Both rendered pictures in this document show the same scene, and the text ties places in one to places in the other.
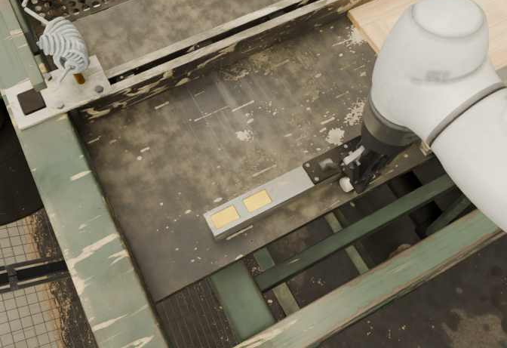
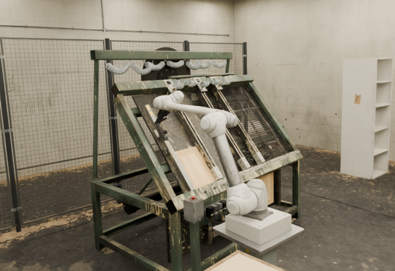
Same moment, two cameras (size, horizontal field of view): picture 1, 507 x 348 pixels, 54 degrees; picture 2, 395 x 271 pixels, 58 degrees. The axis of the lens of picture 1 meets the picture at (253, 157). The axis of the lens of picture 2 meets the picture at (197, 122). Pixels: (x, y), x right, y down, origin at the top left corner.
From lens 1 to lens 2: 2.83 m
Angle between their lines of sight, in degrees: 41
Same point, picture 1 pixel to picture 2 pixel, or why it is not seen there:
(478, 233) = (146, 146)
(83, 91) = (171, 90)
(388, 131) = not seen: hidden behind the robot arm
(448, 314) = (90, 260)
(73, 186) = (153, 84)
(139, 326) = (131, 87)
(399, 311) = (89, 249)
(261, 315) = not seen: hidden behind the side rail
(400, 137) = not seen: hidden behind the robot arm
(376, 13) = (196, 151)
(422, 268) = (139, 134)
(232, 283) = (134, 110)
